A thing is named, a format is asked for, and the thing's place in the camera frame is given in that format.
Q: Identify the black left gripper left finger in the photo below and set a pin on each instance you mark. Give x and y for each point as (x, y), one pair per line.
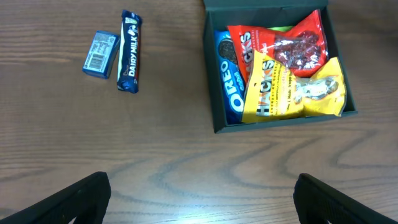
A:
(83, 202)

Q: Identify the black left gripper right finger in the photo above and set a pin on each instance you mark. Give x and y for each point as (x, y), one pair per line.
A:
(318, 203)

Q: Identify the yellow Hacks candy bag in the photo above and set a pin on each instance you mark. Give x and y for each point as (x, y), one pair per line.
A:
(275, 93)

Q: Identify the Dairy Milk chocolate bar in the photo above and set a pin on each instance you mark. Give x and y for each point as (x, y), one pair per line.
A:
(129, 52)

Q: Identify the blue Oreo cookie pack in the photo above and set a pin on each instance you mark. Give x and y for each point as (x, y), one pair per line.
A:
(232, 81)

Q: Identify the red Hacks candy bag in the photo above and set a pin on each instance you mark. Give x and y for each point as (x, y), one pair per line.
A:
(302, 49)

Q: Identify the small blue candy box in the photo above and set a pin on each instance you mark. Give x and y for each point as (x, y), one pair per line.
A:
(101, 55)

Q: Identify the Haribo worms candy bag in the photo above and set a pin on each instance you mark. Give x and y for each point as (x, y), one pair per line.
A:
(282, 29)

